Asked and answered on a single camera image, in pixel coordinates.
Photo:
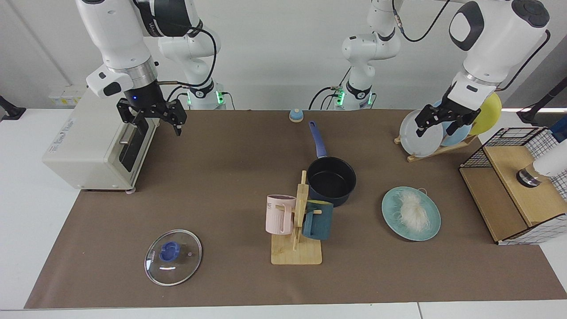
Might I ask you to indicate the light blue plate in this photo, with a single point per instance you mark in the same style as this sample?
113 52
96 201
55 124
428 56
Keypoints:
454 140

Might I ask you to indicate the brown table cloth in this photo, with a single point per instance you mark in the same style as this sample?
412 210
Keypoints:
221 199

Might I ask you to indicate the small blue round bell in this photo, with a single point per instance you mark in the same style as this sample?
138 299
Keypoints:
296 116

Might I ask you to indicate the yellow wall socket strip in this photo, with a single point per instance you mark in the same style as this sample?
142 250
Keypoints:
66 98

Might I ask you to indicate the black clamp stand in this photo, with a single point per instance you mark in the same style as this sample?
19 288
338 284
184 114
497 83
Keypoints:
11 110
529 115

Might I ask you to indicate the wooden plate rack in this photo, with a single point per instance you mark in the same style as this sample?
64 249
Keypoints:
456 145

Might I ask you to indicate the pale toaster oven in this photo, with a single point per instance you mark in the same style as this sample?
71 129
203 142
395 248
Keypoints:
79 150

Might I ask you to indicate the dark teal cup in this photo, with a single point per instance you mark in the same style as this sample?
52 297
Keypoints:
319 223

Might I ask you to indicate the glass lid with blue knob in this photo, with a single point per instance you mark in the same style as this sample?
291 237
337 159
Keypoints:
168 253

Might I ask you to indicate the yellow plate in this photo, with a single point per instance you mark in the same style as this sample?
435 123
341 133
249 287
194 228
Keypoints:
489 113

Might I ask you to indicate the pink cup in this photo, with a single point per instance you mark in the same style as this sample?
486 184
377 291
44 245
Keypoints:
277 219

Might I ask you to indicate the wooden cup stand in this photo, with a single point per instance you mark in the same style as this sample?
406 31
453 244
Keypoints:
297 253

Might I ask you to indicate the white vermicelli bundle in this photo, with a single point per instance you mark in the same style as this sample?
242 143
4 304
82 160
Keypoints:
414 212

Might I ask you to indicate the blue object at edge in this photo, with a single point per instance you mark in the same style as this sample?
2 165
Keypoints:
560 130

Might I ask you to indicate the teal plate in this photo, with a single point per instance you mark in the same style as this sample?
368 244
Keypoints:
392 220

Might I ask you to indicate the grey plate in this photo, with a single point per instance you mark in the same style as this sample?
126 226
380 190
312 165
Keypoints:
421 144

